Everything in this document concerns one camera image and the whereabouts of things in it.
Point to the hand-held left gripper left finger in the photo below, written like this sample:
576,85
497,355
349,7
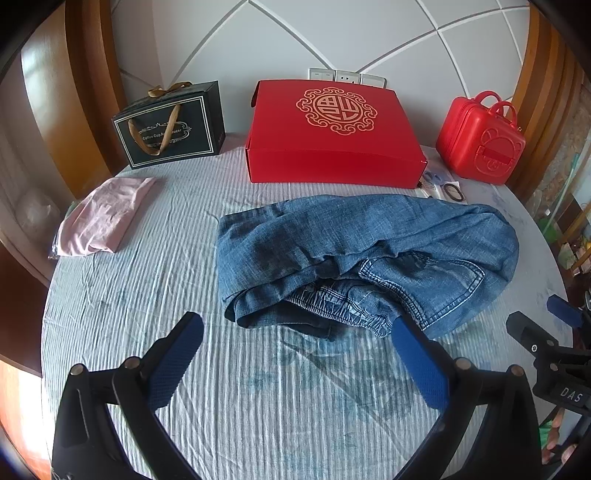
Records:
178,357

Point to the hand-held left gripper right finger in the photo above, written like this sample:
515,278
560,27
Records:
420,364

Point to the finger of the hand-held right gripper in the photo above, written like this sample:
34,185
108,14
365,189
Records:
561,307
526,330

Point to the blue denim jeans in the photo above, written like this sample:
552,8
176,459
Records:
323,235

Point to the person's right hand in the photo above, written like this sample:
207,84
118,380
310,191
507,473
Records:
557,436

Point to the striped white bed sheet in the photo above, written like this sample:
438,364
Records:
138,300

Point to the clear plastic bag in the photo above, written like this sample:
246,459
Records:
438,196

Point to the pink folded garment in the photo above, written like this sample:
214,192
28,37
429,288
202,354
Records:
106,212

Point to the small red plastic suitcase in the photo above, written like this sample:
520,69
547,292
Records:
461,138

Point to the red gift box gold emblem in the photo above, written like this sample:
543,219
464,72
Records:
332,152

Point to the wooden headboard post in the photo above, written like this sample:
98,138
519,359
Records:
540,78
69,92

